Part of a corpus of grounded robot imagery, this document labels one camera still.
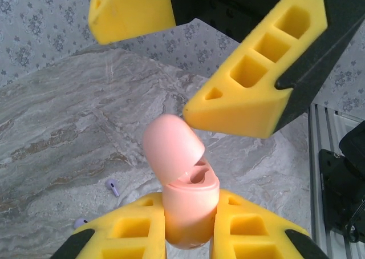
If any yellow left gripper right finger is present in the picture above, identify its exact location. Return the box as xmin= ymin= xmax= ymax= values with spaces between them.
xmin=210 ymin=189 xmax=329 ymax=259

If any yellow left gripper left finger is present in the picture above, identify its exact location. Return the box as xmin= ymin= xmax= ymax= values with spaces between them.
xmin=50 ymin=192 xmax=168 ymax=259

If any lilac wireless earbud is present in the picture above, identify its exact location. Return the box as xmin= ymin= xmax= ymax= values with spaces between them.
xmin=105 ymin=178 xmax=120 ymax=197
xmin=73 ymin=217 xmax=90 ymax=230

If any pastel earbud charging case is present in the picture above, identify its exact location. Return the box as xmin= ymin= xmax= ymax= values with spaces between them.
xmin=142 ymin=113 xmax=220 ymax=248

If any long aluminium base rail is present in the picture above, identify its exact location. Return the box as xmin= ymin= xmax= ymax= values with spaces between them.
xmin=309 ymin=102 xmax=365 ymax=259

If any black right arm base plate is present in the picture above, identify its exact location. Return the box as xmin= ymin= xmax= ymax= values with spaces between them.
xmin=318 ymin=149 xmax=365 ymax=244

